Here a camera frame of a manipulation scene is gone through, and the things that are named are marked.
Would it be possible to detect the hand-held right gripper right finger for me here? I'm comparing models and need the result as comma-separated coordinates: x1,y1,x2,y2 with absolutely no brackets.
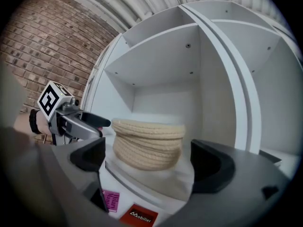
190,139,237,194

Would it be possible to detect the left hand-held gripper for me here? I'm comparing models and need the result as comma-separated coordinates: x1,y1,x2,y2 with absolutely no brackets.
37,80,112,147

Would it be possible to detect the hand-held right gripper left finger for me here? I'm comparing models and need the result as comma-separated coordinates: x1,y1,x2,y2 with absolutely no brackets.
70,137,107,173

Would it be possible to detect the beige woven rope basket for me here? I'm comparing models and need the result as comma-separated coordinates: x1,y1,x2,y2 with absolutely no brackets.
111,118,186,171

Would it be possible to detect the white shelving unit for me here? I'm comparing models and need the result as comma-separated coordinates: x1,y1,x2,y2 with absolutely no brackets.
81,0,303,212

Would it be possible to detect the person's left forearm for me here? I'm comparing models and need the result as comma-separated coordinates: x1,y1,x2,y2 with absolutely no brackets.
13,109,52,137

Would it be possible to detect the pink book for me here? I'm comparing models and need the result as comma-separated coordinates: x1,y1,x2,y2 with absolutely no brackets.
102,189,120,213

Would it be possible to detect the black wristband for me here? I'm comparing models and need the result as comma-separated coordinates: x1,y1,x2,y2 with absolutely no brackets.
28,109,43,135

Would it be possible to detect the red book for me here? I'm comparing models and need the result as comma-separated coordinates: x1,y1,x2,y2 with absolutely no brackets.
118,204,159,227

